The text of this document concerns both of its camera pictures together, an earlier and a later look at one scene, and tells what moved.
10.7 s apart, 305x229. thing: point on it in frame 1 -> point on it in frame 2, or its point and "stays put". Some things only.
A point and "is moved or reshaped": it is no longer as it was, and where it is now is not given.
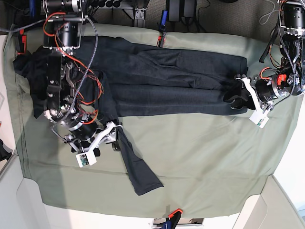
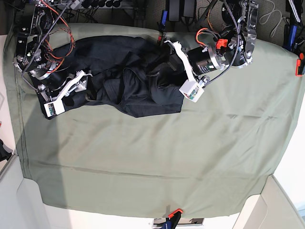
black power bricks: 178,8 stays put
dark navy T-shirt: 136,80 is moved or reshaped
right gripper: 250,101 -> 202,81
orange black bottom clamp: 174,217 stays put
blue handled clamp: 164,17 stays put
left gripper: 109,135 -> 76,82
